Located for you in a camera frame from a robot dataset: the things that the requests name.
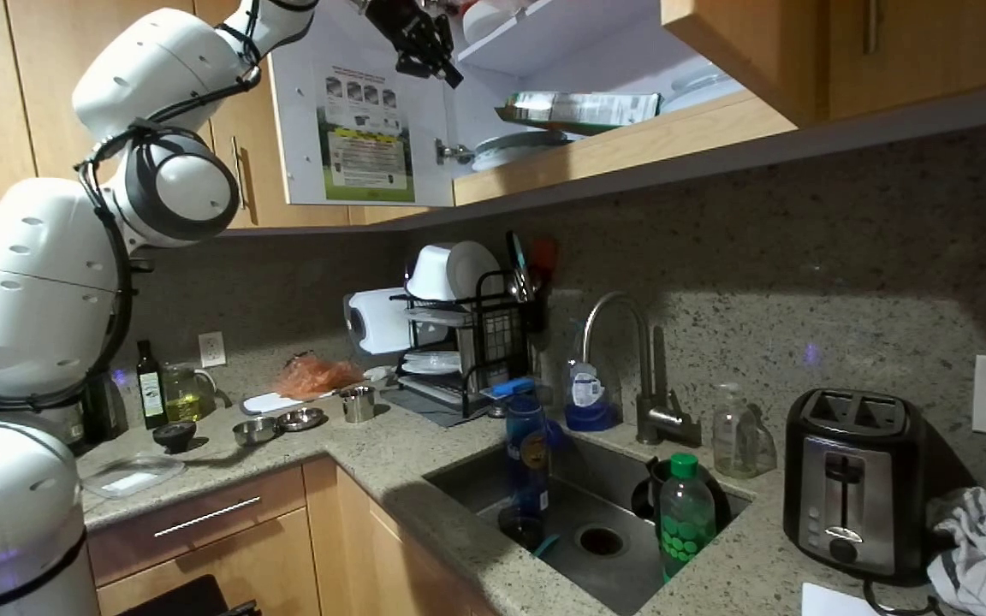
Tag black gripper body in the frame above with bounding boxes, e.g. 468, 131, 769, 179
366, 0, 453, 69

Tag green cereal box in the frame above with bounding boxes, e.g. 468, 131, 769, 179
497, 93, 660, 133

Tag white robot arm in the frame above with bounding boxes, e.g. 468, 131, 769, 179
0, 0, 323, 616

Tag open white cabinet door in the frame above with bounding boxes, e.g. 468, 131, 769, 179
269, 0, 453, 207

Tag wooden upper right cabinet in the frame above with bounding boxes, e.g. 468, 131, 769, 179
660, 0, 986, 124

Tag white bowl on rack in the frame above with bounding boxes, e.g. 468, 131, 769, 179
404, 239, 502, 302

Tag black dish drying rack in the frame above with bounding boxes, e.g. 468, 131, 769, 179
385, 232, 544, 428

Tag orange plastic bag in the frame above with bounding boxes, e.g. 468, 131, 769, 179
275, 352, 359, 400

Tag small steel cup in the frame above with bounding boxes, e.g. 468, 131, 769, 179
341, 383, 372, 424

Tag blue water bottle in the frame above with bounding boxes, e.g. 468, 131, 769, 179
493, 377, 562, 520

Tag wooden upper left cabinets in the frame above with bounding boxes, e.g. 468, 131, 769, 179
0, 0, 417, 228

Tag dark olive oil bottle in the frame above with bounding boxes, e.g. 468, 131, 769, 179
138, 337, 167, 428

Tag steel kitchen faucet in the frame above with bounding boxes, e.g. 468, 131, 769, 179
579, 291, 702, 447

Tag black mug in sink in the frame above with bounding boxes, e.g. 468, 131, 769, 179
629, 458, 731, 535

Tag clear glass soap dispenser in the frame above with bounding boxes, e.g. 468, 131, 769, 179
712, 383, 778, 479

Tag steel kitchen sink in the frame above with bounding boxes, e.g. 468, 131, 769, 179
423, 438, 673, 616

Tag green soda bottle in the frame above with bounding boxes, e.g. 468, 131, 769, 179
658, 453, 714, 578

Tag wooden lower drawer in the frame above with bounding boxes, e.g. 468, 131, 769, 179
89, 464, 314, 586

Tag black silver toaster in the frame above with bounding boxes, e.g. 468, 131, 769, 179
785, 385, 929, 580

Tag white crumpled cloth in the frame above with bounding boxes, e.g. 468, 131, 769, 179
920, 479, 986, 616

